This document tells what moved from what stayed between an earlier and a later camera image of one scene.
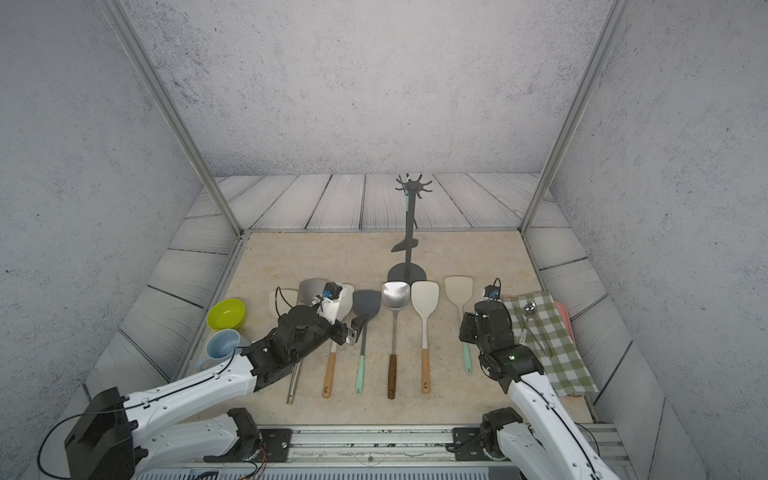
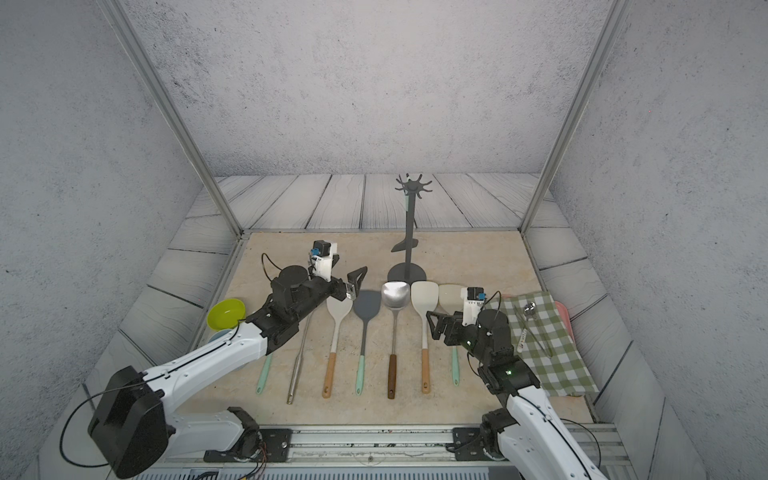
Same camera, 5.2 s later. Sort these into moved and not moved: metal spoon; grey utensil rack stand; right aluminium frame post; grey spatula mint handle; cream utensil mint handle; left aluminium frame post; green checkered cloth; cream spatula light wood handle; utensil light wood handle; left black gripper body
Moved: cream utensil mint handle; left black gripper body
Not moved: left aluminium frame post; green checkered cloth; grey spatula mint handle; right aluminium frame post; metal spoon; utensil light wood handle; cream spatula light wood handle; grey utensil rack stand
